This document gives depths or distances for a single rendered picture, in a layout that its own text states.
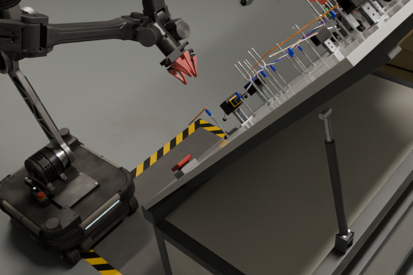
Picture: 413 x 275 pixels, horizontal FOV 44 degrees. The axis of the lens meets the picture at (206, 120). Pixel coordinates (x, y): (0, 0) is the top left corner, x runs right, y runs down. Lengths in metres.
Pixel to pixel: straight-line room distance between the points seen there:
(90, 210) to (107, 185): 0.17
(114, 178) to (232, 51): 1.67
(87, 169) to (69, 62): 1.57
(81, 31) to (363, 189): 1.02
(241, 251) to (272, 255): 0.09
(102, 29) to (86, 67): 2.51
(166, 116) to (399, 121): 1.75
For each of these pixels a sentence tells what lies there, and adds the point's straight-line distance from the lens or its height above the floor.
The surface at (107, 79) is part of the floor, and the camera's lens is 3.84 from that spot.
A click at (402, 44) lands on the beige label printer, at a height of 0.85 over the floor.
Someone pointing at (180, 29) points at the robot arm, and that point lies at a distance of 1.71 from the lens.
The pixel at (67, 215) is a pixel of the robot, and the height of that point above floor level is 0.28.
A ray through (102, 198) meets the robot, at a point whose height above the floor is 0.24.
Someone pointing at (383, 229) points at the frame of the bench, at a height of 0.80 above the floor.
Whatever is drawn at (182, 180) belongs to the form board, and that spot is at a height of 1.12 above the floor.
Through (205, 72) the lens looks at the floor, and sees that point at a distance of 3.73.
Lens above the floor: 2.08
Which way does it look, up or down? 39 degrees down
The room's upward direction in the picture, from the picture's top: 7 degrees counter-clockwise
